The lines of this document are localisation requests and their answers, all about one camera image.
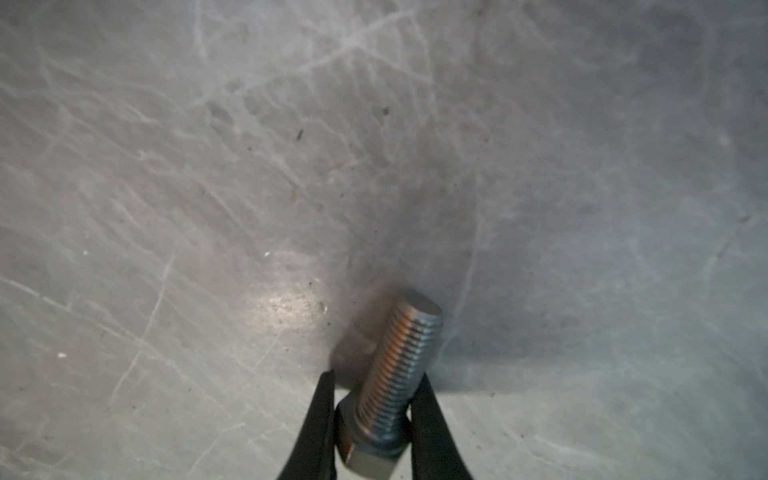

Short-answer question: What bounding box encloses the silver hex bolt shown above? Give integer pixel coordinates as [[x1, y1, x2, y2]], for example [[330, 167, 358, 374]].
[[335, 290, 444, 479]]

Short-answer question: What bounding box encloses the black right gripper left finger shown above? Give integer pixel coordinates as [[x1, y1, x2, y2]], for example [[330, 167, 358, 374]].
[[278, 370, 337, 480]]

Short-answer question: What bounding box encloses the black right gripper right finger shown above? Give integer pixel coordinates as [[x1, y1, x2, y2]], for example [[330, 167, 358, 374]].
[[410, 375, 473, 480]]

